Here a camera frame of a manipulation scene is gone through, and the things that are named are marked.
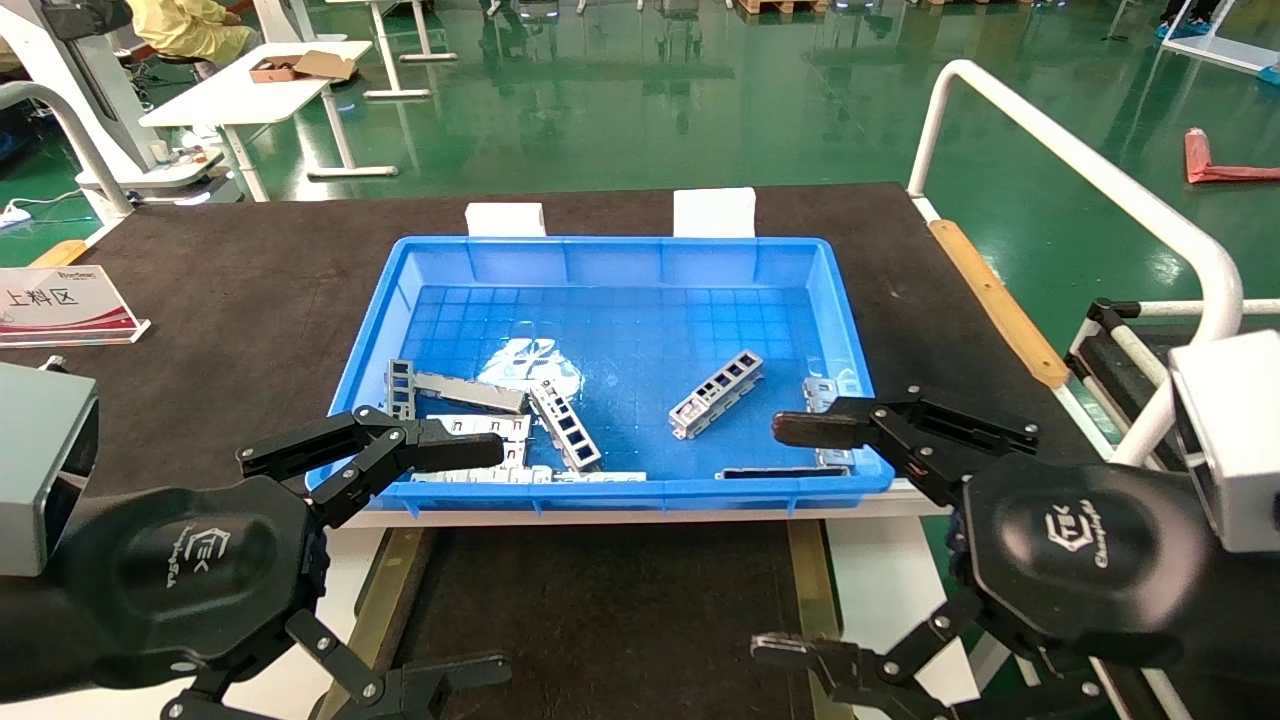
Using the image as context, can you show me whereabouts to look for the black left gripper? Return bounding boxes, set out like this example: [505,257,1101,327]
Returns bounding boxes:
[55,405,514,720]

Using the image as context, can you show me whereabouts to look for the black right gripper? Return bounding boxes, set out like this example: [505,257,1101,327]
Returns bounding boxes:
[750,385,1217,720]

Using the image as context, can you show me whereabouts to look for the silver slotted metal part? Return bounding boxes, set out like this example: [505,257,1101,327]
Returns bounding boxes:
[669,349,765,441]
[528,380,604,473]

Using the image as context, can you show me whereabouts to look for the long silver metal strip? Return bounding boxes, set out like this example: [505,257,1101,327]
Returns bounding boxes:
[410,466,647,486]

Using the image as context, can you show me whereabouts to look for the long wooden edge strip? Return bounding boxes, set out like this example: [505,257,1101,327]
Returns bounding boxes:
[928,220,1071,390]

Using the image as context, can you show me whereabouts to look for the black and white cart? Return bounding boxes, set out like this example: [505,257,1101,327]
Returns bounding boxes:
[1065,298,1280,451]

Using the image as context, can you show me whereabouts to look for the black table mat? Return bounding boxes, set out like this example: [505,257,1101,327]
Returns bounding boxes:
[0,183,1101,506]

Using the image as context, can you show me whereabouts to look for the blue plastic bin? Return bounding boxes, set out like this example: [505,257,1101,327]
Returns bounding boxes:
[305,236,895,517]

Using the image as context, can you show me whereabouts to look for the white foam block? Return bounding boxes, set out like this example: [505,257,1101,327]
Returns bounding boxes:
[673,188,757,239]
[466,203,547,239]

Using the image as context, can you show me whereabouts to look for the acrylic table sign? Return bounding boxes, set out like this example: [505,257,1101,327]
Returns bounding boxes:
[0,265,152,349]

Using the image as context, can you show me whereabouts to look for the white background table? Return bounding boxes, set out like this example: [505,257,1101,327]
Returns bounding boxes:
[325,0,459,101]

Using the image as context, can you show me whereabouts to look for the red floor object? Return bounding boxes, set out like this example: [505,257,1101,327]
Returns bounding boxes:
[1184,128,1280,185]

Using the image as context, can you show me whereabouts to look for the white table with cardboard box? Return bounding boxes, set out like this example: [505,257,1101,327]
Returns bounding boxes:
[138,40,399,203]

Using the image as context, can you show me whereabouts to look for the open cardboard box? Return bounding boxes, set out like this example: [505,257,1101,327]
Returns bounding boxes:
[249,50,358,84]

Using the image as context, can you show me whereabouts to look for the white robot on stand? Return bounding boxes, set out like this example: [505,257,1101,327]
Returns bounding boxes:
[0,0,241,206]

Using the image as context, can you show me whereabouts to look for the person in yellow coat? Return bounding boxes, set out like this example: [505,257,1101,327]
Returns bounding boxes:
[128,0,257,67]

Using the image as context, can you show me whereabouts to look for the white floor platform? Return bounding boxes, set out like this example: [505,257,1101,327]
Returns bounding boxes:
[1160,0,1280,76]

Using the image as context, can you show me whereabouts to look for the silver metal bracket part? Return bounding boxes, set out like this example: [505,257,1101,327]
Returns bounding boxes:
[803,377,863,469]

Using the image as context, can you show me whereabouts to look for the upright grey metal bracket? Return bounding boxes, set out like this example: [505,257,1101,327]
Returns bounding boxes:
[386,359,417,421]

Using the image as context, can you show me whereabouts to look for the long grey metal bracket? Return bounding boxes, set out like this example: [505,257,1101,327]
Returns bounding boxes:
[413,371,528,414]

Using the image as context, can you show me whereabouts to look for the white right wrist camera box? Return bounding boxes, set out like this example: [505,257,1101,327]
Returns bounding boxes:
[1168,330,1280,554]

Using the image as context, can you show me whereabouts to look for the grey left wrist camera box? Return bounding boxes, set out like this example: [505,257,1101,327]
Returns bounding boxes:
[0,361,102,579]

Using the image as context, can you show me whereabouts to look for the white tubular guard rail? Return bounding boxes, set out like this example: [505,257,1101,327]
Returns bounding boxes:
[905,60,1244,471]

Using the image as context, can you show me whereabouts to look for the grey tubular guard rail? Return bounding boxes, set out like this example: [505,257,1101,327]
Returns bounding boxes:
[0,82,134,223]

